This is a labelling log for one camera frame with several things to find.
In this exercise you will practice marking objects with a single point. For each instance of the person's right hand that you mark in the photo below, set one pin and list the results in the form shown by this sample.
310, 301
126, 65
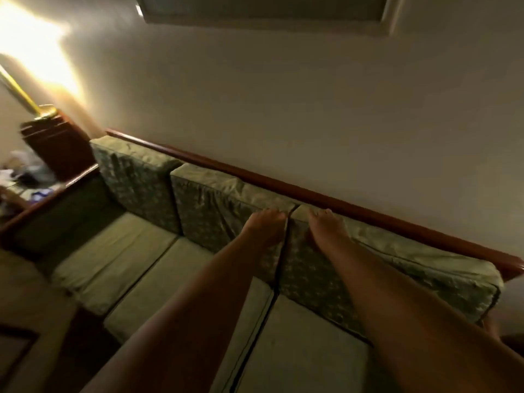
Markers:
325, 232

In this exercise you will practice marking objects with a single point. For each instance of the person's left hand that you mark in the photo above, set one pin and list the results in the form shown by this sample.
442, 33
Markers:
263, 228

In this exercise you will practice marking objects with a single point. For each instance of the person's right fingers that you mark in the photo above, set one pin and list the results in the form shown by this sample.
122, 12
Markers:
320, 214

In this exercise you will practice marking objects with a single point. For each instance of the person's left fingers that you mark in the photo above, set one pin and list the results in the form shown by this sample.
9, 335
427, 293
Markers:
273, 213

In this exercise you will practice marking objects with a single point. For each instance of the green patterned back cushion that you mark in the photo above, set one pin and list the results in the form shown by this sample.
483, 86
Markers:
135, 178
221, 208
393, 274

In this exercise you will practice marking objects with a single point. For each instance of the person's left forearm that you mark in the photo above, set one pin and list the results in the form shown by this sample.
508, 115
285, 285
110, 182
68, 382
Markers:
180, 323

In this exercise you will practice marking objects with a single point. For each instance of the person's right forearm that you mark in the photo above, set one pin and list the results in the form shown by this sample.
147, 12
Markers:
421, 327

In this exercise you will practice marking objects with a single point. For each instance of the green seat cushion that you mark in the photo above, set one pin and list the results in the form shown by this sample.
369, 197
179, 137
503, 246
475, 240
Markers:
303, 351
110, 261
196, 306

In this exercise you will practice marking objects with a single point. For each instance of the dark wooden side table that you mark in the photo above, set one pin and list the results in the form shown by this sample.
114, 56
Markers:
57, 145

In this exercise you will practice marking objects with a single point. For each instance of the clutter of bags and papers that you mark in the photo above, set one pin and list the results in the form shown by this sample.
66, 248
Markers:
24, 175

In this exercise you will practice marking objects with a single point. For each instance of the brass floor lamp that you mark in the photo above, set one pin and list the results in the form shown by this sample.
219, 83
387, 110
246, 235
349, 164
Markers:
24, 94

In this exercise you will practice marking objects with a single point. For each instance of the wooden sofa frame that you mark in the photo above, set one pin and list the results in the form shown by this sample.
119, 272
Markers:
327, 204

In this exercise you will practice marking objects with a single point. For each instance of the framed wall picture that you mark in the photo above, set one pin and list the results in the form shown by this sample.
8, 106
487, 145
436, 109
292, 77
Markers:
266, 12

